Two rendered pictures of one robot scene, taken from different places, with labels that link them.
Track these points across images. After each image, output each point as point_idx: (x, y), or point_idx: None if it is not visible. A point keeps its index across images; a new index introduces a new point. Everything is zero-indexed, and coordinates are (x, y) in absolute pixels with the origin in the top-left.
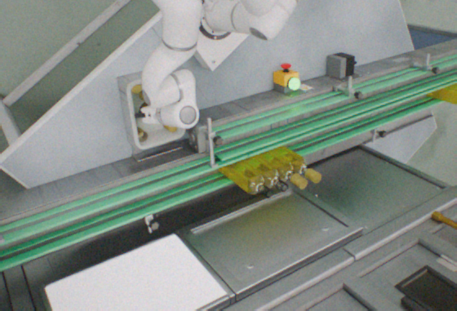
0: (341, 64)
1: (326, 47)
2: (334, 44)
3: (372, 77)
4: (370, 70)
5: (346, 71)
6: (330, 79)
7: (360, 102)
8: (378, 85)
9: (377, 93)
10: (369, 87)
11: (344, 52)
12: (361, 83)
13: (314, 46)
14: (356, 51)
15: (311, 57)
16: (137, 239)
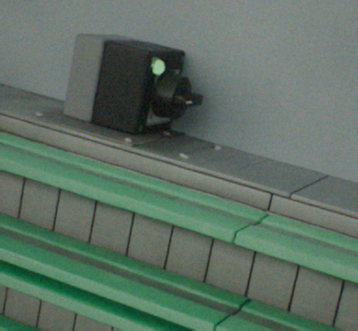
0: (75, 53)
1: (122, 2)
2: (167, 6)
3: (171, 177)
4: (225, 164)
5: (96, 100)
6: (42, 106)
7: (49, 237)
8: (83, 177)
9: (193, 275)
10: (34, 161)
11: (212, 65)
12: (80, 158)
13: None
14: (276, 91)
15: (52, 12)
16: None
